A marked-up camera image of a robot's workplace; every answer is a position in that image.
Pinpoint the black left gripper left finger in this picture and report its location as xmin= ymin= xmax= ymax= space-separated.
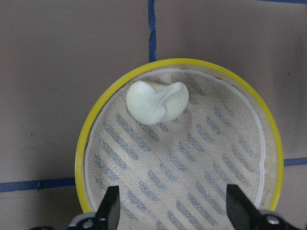
xmin=95 ymin=186 xmax=119 ymax=230

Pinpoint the white bun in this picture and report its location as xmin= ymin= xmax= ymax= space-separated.
xmin=126 ymin=80 xmax=189 ymax=125

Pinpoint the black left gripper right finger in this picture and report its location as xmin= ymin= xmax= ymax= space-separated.
xmin=226 ymin=184 xmax=260 ymax=230

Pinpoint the bottom yellow bamboo steamer layer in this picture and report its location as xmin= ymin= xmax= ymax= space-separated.
xmin=75 ymin=58 xmax=283 ymax=230

